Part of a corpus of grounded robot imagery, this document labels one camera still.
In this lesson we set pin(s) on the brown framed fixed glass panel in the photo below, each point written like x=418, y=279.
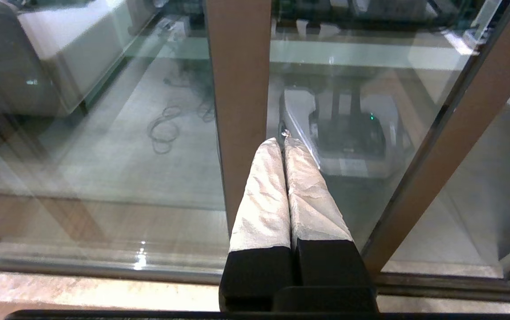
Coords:
x=241, y=89

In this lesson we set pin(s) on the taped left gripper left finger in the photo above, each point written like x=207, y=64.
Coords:
x=263, y=200

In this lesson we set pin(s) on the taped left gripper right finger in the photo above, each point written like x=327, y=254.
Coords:
x=312, y=200

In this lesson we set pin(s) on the brown framed sliding glass door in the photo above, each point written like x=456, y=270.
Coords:
x=459, y=133

